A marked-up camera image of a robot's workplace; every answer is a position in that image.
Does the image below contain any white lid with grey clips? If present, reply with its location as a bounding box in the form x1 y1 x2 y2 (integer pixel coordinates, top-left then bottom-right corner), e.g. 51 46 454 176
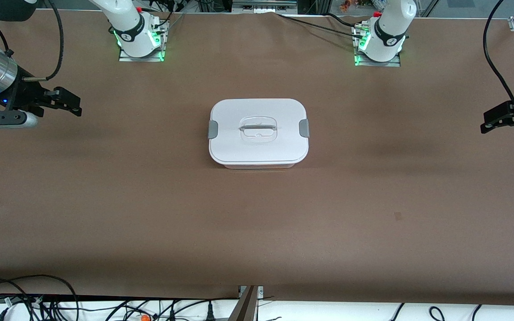
207 98 310 166

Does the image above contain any clear plastic container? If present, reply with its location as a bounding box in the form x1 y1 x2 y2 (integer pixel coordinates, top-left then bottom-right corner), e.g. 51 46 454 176
217 161 300 170

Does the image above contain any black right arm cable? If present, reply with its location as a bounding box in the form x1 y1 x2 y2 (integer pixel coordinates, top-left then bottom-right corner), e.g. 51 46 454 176
0 0 63 82

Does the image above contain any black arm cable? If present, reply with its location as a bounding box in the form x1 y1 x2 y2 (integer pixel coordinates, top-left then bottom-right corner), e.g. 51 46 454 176
483 0 514 107
0 0 63 82

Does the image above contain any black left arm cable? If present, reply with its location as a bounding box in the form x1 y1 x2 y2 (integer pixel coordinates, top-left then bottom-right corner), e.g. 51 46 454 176
483 0 514 107

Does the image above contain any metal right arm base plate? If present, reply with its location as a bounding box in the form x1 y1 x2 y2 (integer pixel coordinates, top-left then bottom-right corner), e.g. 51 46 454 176
119 18 169 62

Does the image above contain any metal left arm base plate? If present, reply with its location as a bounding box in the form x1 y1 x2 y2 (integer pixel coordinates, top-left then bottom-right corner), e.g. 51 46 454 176
353 22 402 67

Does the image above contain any black looped cable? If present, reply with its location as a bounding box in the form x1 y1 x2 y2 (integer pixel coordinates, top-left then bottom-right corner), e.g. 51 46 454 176
0 274 79 321

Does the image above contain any short black table cable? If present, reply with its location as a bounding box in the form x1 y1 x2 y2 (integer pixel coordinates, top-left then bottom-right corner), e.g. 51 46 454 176
324 12 356 26

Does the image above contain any long black table cable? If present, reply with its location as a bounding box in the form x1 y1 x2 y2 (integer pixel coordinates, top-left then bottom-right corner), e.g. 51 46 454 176
277 12 360 34

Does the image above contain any metal rail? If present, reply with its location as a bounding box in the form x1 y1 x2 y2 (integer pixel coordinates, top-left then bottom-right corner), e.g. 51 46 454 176
232 0 298 12

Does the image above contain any metal table bracket post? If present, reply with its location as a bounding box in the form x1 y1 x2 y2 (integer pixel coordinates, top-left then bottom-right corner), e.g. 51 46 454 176
228 285 264 321

